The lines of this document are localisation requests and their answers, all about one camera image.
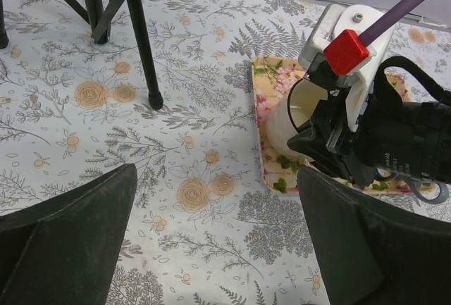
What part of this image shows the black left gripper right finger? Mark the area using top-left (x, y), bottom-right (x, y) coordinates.
top-left (297, 166), bottom-right (450, 304)

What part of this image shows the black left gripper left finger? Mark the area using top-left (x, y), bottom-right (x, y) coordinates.
top-left (1, 164), bottom-right (137, 304)

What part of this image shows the grey-blue small mug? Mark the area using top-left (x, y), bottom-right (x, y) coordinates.
top-left (404, 178), bottom-right (450, 205)

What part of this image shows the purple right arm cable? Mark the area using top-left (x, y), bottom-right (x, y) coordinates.
top-left (359, 0), bottom-right (451, 44)

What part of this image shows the black perforated music stand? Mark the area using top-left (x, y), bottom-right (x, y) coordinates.
top-left (0, 0), bottom-right (165, 111)

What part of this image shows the floral serving tray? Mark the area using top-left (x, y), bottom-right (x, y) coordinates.
top-left (250, 55), bottom-right (441, 197)

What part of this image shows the floral tablecloth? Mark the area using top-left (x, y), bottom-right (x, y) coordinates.
top-left (0, 0), bottom-right (451, 305)

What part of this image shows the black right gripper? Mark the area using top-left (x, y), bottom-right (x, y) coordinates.
top-left (287, 56), bottom-right (450, 187)

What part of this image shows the cream mug with black handle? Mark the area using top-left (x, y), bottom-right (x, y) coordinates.
top-left (266, 80), bottom-right (328, 161)

